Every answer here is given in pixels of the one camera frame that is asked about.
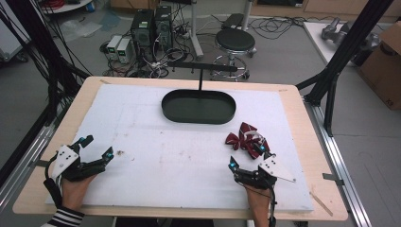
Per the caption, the thin wooden stick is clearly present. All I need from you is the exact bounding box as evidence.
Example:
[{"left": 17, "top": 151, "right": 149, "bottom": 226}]
[{"left": 308, "top": 191, "right": 335, "bottom": 218}]

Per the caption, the black metal frame strut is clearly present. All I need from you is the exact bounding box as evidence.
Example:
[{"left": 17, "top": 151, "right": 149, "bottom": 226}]
[
  {"left": 295, "top": 0, "right": 395, "bottom": 138},
  {"left": 0, "top": 0, "right": 91, "bottom": 188}
]

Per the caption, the grey desk leg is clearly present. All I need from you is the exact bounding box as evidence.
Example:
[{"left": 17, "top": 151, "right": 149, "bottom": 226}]
[
  {"left": 188, "top": 0, "right": 205, "bottom": 61},
  {"left": 241, "top": 0, "right": 255, "bottom": 32}
]

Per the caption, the tangle of computer cables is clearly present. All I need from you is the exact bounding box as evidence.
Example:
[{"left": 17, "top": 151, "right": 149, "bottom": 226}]
[{"left": 99, "top": 18, "right": 194, "bottom": 79}]

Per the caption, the black stand with oval tray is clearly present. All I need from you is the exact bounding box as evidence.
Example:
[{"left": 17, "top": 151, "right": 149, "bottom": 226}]
[{"left": 161, "top": 61, "right": 238, "bottom": 125}]

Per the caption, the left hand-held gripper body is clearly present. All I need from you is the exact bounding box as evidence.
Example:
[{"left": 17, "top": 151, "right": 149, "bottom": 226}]
[{"left": 50, "top": 144, "right": 97, "bottom": 183}]

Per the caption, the tangle of black floor cables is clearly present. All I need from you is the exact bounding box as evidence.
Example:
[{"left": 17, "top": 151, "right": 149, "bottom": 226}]
[{"left": 247, "top": 14, "right": 335, "bottom": 41}]

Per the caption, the person's left hand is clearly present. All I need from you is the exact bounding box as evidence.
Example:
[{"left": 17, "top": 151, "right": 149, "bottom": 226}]
[{"left": 61, "top": 174, "right": 99, "bottom": 212}]

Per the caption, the black computer tower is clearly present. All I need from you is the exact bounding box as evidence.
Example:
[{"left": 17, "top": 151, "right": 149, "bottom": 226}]
[
  {"left": 153, "top": 5, "right": 175, "bottom": 52},
  {"left": 130, "top": 9, "right": 156, "bottom": 61}
]

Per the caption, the burgundy striped bow tie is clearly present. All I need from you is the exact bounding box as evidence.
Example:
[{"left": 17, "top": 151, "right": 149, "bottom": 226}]
[{"left": 224, "top": 121, "right": 271, "bottom": 161}]

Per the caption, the round white table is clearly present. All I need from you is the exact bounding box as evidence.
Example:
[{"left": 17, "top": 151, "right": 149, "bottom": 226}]
[{"left": 40, "top": 0, "right": 95, "bottom": 15}]

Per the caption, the aluminium rail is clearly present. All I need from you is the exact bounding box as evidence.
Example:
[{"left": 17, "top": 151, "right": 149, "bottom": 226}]
[
  {"left": 0, "top": 122, "right": 61, "bottom": 207},
  {"left": 303, "top": 96, "right": 374, "bottom": 227}
]

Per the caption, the brown cardboard box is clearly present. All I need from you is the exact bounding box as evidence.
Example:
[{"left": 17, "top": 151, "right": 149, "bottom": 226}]
[{"left": 357, "top": 21, "right": 401, "bottom": 112}]

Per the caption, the grey tape strip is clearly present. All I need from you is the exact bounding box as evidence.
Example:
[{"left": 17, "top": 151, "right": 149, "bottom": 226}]
[{"left": 322, "top": 172, "right": 345, "bottom": 186}]

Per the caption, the white power supply unit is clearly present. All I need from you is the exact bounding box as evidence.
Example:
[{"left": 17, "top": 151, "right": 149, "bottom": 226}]
[
  {"left": 115, "top": 38, "right": 132, "bottom": 64},
  {"left": 106, "top": 34, "right": 123, "bottom": 61}
]

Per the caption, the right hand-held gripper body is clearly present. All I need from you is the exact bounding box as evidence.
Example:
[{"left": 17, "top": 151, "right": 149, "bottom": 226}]
[{"left": 234, "top": 154, "right": 297, "bottom": 191}]

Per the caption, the person's right hand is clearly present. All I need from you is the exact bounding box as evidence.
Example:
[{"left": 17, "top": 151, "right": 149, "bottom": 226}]
[{"left": 243, "top": 183, "right": 274, "bottom": 227}]

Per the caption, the black round stool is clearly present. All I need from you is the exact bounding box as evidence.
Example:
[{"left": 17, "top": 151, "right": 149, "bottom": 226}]
[{"left": 209, "top": 27, "right": 258, "bottom": 81}]

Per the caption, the white foam mat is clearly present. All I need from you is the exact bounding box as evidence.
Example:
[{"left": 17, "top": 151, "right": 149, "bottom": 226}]
[{"left": 45, "top": 83, "right": 315, "bottom": 213}]

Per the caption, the black power adapter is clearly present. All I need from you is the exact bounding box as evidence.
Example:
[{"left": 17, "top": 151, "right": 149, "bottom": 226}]
[{"left": 221, "top": 12, "right": 245, "bottom": 30}]

